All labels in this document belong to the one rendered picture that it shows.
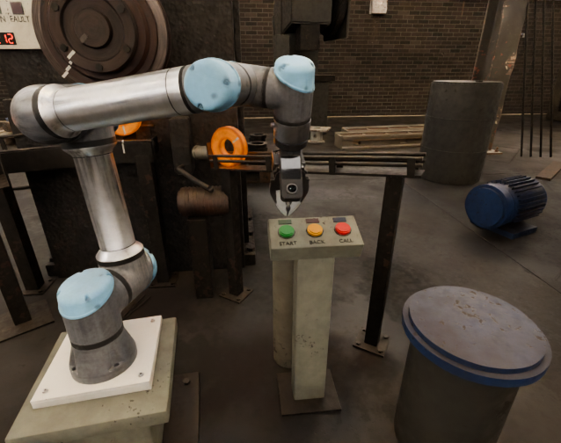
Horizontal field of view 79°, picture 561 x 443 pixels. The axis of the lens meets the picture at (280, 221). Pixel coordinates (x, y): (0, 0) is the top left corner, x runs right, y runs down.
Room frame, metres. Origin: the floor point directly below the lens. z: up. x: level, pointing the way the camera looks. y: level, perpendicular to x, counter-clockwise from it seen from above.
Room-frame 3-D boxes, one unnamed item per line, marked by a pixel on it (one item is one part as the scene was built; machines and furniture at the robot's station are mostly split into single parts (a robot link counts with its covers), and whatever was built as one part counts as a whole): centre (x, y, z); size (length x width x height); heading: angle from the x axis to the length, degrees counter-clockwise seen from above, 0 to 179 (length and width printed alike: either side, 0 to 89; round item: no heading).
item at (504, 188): (2.11, -1.53, 0.17); 0.57 x 0.31 x 0.34; 116
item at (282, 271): (0.96, -0.03, 0.26); 0.12 x 0.12 x 0.52
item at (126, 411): (0.64, 0.44, 0.28); 0.32 x 0.32 x 0.04; 12
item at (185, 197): (1.37, 0.32, 0.27); 0.22 x 0.13 x 0.53; 96
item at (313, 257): (0.81, -0.09, 0.31); 0.24 x 0.16 x 0.62; 96
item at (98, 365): (0.64, 0.44, 0.37); 0.15 x 0.15 x 0.10
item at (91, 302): (0.65, 0.44, 0.49); 0.13 x 0.12 x 0.14; 168
